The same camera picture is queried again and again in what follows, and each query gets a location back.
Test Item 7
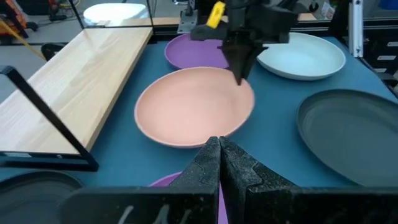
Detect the pink plate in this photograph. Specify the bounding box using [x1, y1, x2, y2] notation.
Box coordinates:
[134, 66, 256, 149]

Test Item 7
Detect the grey metal bracket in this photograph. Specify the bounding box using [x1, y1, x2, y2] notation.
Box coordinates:
[177, 8, 199, 34]

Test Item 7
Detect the yellow floor cable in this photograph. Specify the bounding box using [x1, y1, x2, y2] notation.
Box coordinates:
[0, 19, 47, 62]

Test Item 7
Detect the black drawer rack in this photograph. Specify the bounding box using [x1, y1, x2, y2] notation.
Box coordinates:
[363, 18, 398, 94]

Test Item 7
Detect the wooden table side plank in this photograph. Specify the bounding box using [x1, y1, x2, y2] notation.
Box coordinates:
[96, 12, 318, 28]

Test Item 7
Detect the black cable with loop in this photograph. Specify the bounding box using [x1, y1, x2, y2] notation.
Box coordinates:
[40, 42, 68, 62]

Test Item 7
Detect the orange black equipment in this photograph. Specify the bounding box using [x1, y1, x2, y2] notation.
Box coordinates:
[0, 0, 29, 40]

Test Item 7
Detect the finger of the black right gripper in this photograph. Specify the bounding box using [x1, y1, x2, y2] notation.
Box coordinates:
[239, 46, 268, 86]
[217, 46, 246, 86]

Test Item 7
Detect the purple plate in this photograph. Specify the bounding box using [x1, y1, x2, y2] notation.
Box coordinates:
[149, 171, 229, 224]
[164, 32, 231, 70]

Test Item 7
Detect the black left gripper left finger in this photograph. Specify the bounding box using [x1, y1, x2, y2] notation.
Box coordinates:
[58, 136, 221, 224]

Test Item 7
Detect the black metal table frame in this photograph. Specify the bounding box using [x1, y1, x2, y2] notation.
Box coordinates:
[149, 15, 398, 43]

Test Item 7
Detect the yellow tape tag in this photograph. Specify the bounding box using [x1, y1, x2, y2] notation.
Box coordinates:
[206, 1, 226, 29]

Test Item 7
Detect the pale mint plate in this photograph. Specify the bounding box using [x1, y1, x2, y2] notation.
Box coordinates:
[256, 32, 347, 82]

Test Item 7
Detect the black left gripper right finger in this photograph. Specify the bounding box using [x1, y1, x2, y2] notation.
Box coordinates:
[220, 136, 398, 224]

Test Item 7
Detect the tablet with blue screen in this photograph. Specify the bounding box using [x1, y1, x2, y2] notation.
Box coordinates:
[378, 0, 398, 10]

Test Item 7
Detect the dark grey plate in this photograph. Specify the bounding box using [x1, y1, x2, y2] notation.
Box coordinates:
[0, 170, 85, 224]
[295, 88, 398, 188]

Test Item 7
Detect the silver aluminium post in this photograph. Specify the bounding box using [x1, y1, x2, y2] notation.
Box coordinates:
[348, 0, 364, 58]

